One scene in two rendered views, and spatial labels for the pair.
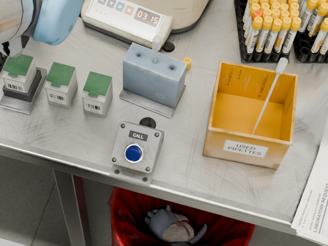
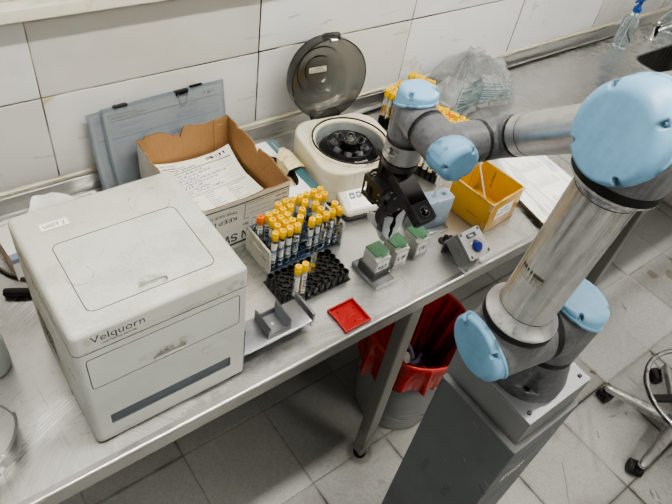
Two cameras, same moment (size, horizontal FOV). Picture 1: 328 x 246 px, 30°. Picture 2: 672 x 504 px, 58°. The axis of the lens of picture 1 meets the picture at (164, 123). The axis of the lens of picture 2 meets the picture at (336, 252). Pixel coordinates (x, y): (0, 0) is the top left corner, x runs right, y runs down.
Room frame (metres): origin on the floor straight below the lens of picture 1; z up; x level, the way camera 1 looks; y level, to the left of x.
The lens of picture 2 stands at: (0.06, 1.07, 1.88)
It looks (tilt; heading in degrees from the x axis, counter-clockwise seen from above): 45 degrees down; 306
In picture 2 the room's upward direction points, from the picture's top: 11 degrees clockwise
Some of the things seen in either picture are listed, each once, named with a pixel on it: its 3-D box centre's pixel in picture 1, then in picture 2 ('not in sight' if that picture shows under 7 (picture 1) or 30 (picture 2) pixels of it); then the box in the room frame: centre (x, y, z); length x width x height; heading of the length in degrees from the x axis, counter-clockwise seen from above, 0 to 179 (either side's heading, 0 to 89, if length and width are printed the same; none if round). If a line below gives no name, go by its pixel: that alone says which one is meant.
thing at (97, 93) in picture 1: (97, 94); (415, 241); (0.54, 0.12, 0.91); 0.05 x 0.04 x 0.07; 171
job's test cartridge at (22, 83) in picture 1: (20, 76); (375, 260); (0.55, 0.25, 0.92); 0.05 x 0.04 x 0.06; 171
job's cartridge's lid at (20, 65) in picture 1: (17, 65); (378, 250); (0.55, 0.25, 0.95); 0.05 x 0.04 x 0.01; 171
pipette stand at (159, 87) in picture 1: (153, 77); (428, 211); (0.57, 0.03, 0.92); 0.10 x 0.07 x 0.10; 73
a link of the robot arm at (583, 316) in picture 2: not in sight; (561, 316); (0.15, 0.26, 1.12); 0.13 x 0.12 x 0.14; 71
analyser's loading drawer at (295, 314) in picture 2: not in sight; (262, 327); (0.57, 0.57, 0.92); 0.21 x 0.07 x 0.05; 81
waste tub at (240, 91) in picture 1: (249, 115); (483, 196); (0.52, -0.14, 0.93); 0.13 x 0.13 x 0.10; 86
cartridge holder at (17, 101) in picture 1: (23, 84); (373, 268); (0.55, 0.25, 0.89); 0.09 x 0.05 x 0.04; 171
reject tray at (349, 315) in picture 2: not in sight; (349, 315); (0.50, 0.38, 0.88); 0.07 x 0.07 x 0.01; 81
